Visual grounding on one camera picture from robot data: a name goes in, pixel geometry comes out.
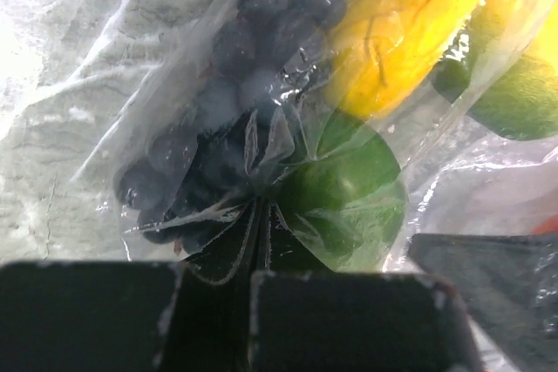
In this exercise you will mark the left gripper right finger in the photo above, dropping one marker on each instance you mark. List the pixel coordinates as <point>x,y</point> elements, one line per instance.
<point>305,317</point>

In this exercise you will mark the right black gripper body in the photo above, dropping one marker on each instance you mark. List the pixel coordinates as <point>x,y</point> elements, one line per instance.
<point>509,284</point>

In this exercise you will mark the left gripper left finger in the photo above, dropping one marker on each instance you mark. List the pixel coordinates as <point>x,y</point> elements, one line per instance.
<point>189,315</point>

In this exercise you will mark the dark fake grapes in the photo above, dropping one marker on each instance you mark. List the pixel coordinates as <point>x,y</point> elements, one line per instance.
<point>220,123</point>

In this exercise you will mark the clear zip top bag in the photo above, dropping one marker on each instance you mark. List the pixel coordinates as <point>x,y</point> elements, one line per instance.
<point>459,177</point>

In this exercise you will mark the yellow green fake mango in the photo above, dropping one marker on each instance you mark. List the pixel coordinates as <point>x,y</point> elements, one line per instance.
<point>522,103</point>

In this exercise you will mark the yellow fake banana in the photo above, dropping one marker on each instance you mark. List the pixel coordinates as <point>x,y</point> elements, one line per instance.
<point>385,48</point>

